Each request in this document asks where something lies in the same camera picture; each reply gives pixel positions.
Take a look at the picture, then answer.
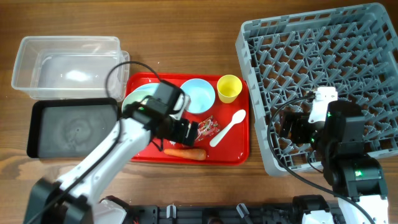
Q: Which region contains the yellow plastic cup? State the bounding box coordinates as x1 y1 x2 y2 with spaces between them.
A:
216 75 243 103

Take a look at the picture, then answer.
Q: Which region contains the black food waste tray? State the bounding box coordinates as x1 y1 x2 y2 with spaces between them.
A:
26 98 119 159

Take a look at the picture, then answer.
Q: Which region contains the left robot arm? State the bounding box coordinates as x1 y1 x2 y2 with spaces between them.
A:
24 81 198 223

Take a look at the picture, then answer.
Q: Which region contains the light blue plate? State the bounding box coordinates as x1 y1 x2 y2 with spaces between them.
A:
134 83 159 95

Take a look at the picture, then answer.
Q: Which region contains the white plastic spoon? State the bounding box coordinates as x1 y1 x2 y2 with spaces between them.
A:
210 110 246 147

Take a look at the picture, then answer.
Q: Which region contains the green bowl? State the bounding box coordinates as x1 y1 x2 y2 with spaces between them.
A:
121 90 149 113

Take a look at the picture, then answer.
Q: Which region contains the light blue bowl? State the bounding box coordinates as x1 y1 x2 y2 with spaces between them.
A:
180 78 215 114

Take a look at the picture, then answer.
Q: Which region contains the red serving tray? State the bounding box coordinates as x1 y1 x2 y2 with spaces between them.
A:
126 72 250 166

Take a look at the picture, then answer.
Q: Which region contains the red snack wrapper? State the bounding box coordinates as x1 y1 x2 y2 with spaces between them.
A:
195 116 221 143

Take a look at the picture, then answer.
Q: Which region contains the clear plastic waste bin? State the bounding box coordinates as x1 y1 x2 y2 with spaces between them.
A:
11 36 129 101

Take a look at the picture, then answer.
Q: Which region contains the orange carrot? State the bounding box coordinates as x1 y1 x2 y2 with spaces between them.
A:
164 149 207 161

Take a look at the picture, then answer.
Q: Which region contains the grey dishwasher rack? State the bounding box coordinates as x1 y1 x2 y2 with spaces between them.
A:
235 3 397 176

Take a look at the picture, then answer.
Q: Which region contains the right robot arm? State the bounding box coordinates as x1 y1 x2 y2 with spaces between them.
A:
275 100 389 223

